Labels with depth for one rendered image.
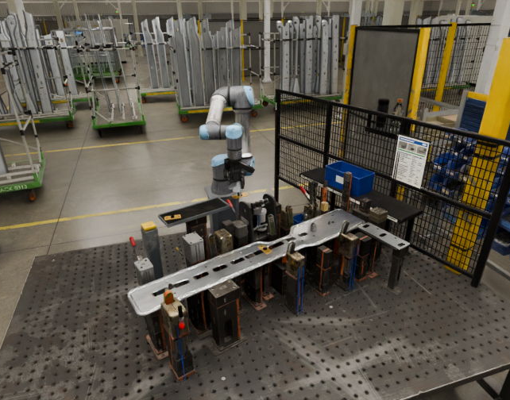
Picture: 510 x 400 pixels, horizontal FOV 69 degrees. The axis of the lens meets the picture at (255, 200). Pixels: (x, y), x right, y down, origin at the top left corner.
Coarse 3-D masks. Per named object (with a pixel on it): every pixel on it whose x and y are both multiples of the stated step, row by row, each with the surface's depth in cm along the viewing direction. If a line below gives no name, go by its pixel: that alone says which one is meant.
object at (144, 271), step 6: (138, 264) 175; (144, 264) 176; (150, 264) 175; (138, 270) 172; (144, 270) 172; (150, 270) 174; (138, 276) 177; (144, 276) 174; (150, 276) 176; (138, 282) 181; (144, 282) 175
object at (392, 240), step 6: (360, 228) 214; (366, 228) 214; (372, 228) 214; (378, 228) 214; (372, 234) 208; (378, 234) 208; (390, 234) 208; (384, 240) 202; (390, 240) 202; (396, 240) 202; (402, 240) 202; (390, 246) 198; (396, 246) 197; (402, 246) 197
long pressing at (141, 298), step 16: (304, 224) 219; (320, 224) 219; (336, 224) 219; (352, 224) 218; (272, 240) 203; (304, 240) 203; (320, 240) 203; (224, 256) 191; (240, 256) 190; (256, 256) 190; (272, 256) 190; (176, 272) 179; (192, 272) 179; (208, 272) 179; (224, 272) 179; (240, 272) 179; (144, 288) 169; (160, 288) 169; (176, 288) 169; (192, 288) 169; (144, 304) 160
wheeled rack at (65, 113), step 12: (0, 48) 713; (12, 48) 719; (24, 48) 726; (60, 48) 797; (60, 72) 736; (24, 96) 809; (72, 108) 826; (0, 120) 741; (12, 120) 748; (24, 120) 757; (36, 120) 754; (48, 120) 762; (60, 120) 769
